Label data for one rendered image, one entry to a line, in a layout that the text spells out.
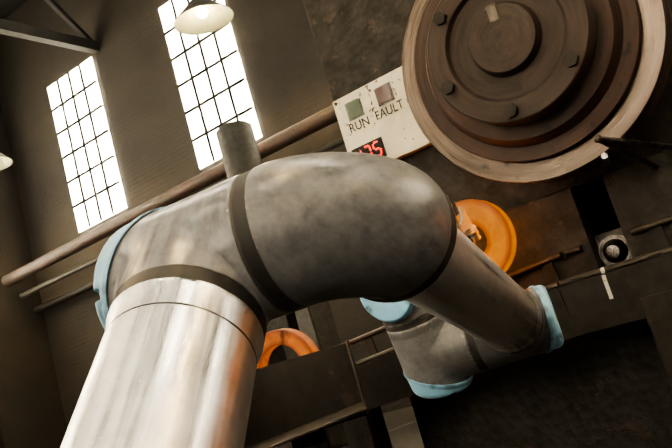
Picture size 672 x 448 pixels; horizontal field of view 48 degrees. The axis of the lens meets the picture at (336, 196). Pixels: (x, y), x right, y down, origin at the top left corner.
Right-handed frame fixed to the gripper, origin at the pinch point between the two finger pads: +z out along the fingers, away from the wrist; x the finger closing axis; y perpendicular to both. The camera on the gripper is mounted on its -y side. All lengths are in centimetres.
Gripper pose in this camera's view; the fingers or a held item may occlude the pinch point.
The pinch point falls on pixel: (469, 232)
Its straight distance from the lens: 138.6
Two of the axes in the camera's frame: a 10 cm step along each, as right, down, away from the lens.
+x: -7.8, 3.5, 5.1
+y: -4.2, -9.1, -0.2
